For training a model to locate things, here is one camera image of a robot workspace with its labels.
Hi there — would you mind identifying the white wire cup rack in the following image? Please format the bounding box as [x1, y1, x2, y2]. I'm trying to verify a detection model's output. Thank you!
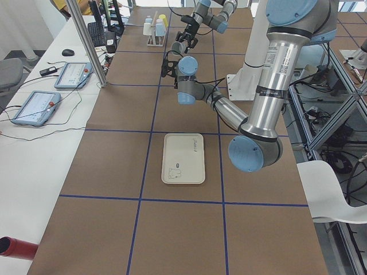
[147, 11, 167, 47]

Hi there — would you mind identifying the grey office chair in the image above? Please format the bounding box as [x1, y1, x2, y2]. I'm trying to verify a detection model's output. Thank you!
[1, 58, 24, 96]

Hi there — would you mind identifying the cream plastic tray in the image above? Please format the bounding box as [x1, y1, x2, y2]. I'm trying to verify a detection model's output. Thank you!
[161, 133, 205, 184]

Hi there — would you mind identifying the aluminium frame post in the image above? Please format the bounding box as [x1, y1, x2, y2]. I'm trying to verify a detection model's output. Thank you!
[65, 0, 107, 88]

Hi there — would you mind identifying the yellow plastic cup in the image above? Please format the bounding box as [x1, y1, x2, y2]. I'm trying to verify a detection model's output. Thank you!
[158, 14, 168, 27]

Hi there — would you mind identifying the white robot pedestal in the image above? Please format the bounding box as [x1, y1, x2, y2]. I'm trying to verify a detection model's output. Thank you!
[227, 0, 269, 101]

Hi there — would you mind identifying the black keyboard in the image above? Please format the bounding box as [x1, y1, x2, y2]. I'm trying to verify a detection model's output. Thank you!
[87, 22, 105, 47]

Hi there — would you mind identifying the near teach pendant tablet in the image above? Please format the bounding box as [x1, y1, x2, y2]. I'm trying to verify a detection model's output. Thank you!
[10, 91, 61, 126]

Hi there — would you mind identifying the white chair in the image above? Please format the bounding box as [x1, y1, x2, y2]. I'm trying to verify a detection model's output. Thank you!
[297, 160, 366, 224]

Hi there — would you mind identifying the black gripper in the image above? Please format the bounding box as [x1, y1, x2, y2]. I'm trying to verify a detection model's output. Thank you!
[175, 25, 200, 53]
[167, 61, 179, 79]

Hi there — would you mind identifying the seated person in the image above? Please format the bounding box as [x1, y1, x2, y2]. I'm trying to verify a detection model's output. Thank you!
[51, 0, 101, 18]

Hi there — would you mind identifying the black computer mouse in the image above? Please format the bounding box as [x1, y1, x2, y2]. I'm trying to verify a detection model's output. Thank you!
[61, 49, 75, 57]

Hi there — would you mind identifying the red cylinder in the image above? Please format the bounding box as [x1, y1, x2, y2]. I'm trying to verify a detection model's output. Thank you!
[1, 237, 38, 260]

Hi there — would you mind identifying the grey plastic cup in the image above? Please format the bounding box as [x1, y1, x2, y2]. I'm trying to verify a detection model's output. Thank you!
[171, 41, 186, 55]

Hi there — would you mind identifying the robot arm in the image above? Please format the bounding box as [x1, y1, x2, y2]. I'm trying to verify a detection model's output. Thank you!
[171, 0, 237, 55]
[161, 1, 338, 172]

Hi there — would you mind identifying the pale cream plastic cup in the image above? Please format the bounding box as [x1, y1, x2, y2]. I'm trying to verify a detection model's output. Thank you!
[143, 22, 152, 36]

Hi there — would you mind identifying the far teach pendant tablet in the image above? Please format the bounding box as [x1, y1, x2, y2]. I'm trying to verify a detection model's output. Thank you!
[54, 62, 93, 89]

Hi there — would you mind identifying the teach pendant tablet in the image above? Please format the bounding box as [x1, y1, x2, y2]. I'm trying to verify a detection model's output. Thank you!
[54, 62, 93, 89]
[10, 91, 61, 126]

